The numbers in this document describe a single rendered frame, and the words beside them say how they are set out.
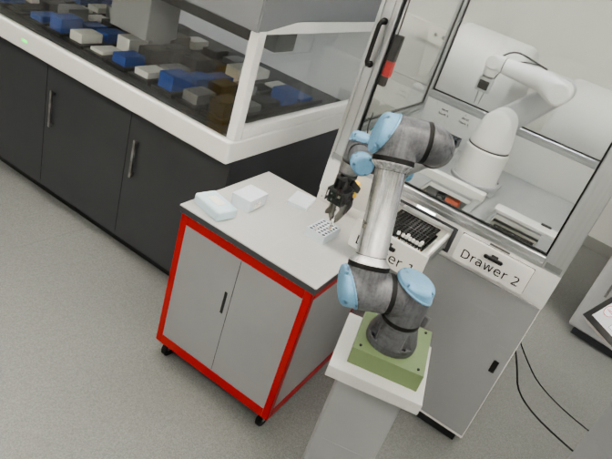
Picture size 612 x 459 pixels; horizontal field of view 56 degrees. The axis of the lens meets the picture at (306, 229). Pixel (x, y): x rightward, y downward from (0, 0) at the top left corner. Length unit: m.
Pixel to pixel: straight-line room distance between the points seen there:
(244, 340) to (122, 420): 0.55
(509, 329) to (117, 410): 1.54
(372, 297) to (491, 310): 0.92
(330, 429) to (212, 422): 0.70
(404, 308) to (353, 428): 0.45
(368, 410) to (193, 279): 0.89
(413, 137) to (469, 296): 1.02
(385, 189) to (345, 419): 0.72
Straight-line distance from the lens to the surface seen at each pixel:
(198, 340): 2.41
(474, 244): 2.30
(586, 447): 2.26
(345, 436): 1.89
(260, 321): 2.15
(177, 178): 2.77
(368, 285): 1.55
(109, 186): 3.14
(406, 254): 2.04
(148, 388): 2.52
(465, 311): 2.44
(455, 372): 2.59
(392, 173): 1.55
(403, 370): 1.68
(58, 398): 2.46
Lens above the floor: 1.84
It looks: 29 degrees down
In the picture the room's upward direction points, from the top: 19 degrees clockwise
